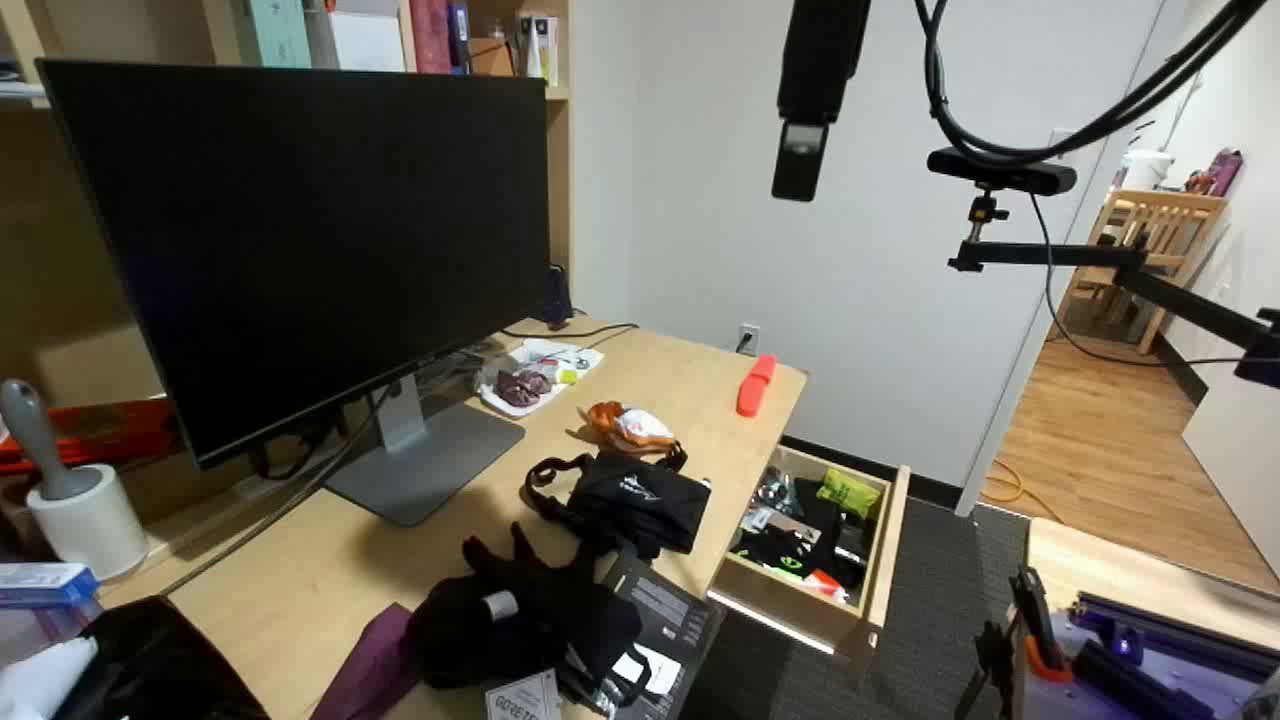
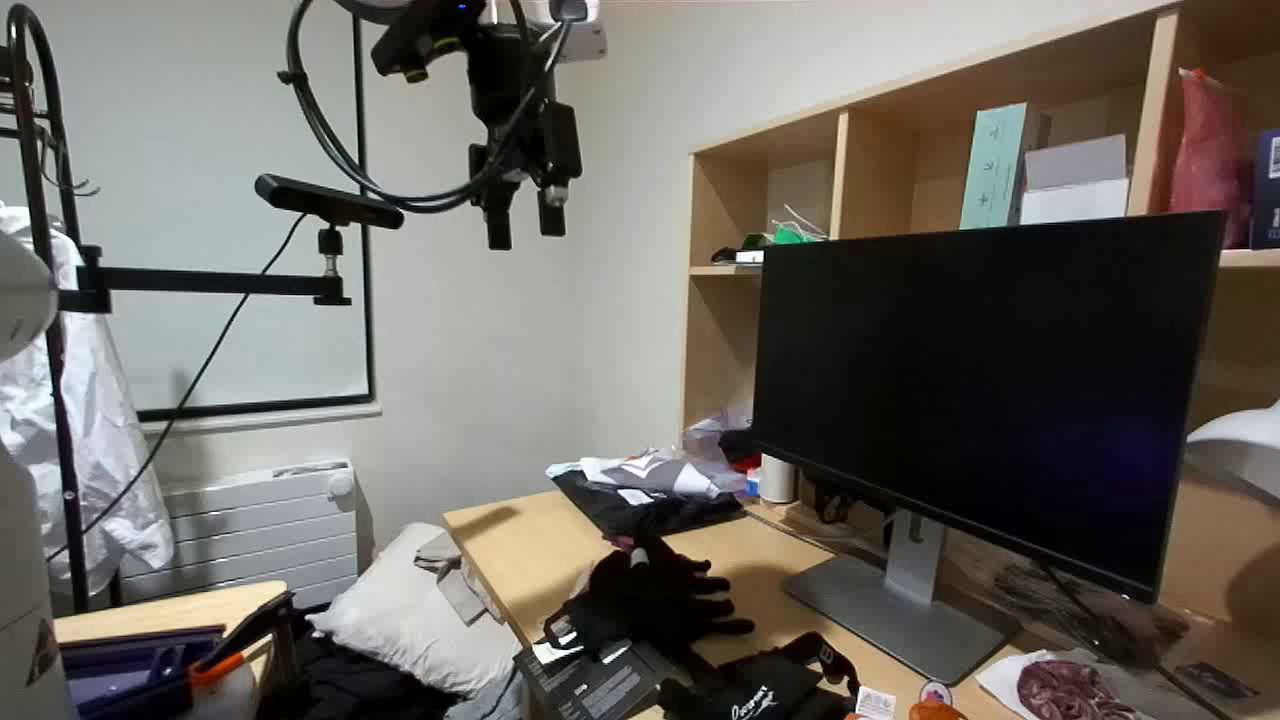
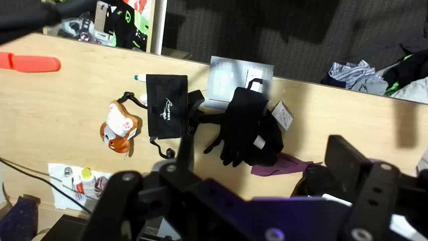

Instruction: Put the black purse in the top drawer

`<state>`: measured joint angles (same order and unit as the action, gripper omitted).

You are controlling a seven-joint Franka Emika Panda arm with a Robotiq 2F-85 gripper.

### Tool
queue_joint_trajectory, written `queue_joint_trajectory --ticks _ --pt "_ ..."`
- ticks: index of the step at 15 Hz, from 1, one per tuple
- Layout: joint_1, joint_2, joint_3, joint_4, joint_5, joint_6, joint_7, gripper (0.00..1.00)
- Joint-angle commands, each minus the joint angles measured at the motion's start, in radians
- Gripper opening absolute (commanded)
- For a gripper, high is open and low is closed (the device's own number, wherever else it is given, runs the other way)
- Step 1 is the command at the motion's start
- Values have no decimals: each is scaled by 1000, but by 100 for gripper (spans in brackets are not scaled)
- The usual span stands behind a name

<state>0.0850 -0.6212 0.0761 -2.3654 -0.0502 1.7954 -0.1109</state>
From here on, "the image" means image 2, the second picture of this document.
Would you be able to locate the white radiator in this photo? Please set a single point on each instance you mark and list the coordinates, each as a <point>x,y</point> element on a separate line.
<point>267,525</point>

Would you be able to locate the teal book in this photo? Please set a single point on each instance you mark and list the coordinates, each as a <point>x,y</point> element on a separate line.
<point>993,164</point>

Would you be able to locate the wooden shelf unit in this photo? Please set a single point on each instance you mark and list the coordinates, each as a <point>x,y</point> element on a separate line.
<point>727,347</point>

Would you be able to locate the red book on shelf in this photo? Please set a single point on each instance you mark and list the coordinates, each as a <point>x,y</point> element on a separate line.
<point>1210,153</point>

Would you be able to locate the black computer monitor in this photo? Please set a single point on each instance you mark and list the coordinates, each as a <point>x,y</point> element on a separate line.
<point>986,384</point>

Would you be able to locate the black stereo camera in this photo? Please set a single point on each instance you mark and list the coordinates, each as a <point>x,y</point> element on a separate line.
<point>326,200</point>

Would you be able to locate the black garment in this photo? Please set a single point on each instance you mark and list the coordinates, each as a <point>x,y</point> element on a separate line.
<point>655,515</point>

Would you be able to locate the white pillow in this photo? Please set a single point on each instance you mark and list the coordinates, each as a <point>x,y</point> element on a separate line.
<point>404,614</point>

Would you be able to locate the orange white plush toy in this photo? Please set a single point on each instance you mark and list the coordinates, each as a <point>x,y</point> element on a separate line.
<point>938,707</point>

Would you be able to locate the black stand pole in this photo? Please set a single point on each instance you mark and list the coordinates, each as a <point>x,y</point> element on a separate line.
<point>49,401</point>

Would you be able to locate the white lamp shade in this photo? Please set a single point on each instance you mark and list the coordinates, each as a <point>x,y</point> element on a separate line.
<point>23,294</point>

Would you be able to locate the white garment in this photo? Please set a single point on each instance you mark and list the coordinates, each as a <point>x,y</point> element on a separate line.
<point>105,452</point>

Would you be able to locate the black box white print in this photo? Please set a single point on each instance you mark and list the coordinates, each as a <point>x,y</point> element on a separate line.
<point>595,687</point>

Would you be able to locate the wooden side table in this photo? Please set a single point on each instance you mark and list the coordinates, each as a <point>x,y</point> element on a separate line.
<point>163,606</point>

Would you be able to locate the blue book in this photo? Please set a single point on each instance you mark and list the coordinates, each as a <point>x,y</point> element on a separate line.
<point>1267,186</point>

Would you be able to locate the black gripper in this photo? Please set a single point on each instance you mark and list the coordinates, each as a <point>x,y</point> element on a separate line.
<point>504,127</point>

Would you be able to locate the black glove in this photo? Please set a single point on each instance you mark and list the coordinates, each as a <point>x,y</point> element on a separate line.
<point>665,586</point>

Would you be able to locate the cardboard box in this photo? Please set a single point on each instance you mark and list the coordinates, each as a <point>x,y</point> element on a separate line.
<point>1220,555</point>

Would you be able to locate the grey white box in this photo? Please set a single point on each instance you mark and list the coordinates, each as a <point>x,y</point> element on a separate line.
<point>1073,183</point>

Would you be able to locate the white Aquaphor tube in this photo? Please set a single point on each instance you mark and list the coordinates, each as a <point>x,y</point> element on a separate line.
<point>874,703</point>

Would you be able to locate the purple case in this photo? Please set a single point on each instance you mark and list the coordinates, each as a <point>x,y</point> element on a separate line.
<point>125,672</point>

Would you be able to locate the black RooSport purse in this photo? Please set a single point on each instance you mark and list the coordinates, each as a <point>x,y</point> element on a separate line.
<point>746,688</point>

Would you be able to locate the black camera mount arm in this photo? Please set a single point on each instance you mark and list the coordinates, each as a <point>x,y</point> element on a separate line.
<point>213,281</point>

